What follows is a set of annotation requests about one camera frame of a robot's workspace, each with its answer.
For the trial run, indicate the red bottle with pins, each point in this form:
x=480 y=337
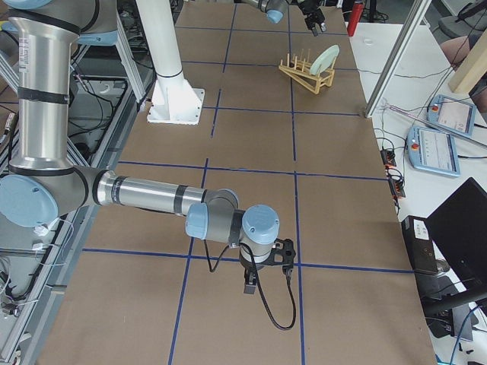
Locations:
x=355 y=17

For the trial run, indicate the wooden plate rack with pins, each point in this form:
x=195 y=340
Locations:
x=297 y=68

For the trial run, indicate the black box with label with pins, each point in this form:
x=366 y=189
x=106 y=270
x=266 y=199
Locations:
x=419 y=245

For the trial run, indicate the black laptop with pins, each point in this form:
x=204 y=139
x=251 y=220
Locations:
x=458 y=228

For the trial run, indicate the blue teach pendant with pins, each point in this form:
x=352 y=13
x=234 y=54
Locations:
x=433 y=151
x=452 y=114

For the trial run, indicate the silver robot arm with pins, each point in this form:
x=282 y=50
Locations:
x=210 y=215
x=275 y=10

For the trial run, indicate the seated person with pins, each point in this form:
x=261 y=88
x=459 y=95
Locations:
x=457 y=49

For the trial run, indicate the aluminium side frame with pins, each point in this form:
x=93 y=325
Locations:
x=42 y=183

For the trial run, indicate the white camera pole base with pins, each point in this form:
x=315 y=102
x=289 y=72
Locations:
x=174 y=100

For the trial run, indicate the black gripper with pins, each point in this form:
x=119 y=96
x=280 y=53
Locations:
x=310 y=14
x=253 y=267

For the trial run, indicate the far blue teach pendant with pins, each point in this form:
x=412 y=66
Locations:
x=452 y=114

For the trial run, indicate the near blue teach pendant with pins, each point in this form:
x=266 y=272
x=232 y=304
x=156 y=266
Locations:
x=433 y=151

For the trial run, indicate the light green plate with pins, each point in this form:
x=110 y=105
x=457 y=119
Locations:
x=324 y=60

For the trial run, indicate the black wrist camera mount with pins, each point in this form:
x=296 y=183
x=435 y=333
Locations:
x=282 y=254

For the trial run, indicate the orange black power strip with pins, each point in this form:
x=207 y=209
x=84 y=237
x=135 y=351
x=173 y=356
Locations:
x=394 y=176

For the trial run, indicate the aluminium frame post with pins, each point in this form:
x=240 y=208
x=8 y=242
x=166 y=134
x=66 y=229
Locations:
x=413 y=20

